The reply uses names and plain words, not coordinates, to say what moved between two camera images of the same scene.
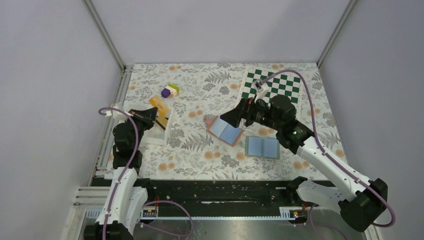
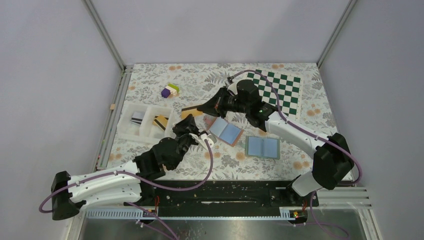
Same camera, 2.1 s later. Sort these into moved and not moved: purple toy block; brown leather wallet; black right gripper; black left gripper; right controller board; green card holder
Moved: black right gripper; black left gripper
Not moved: brown leather wallet; right controller board; green card holder; purple toy block
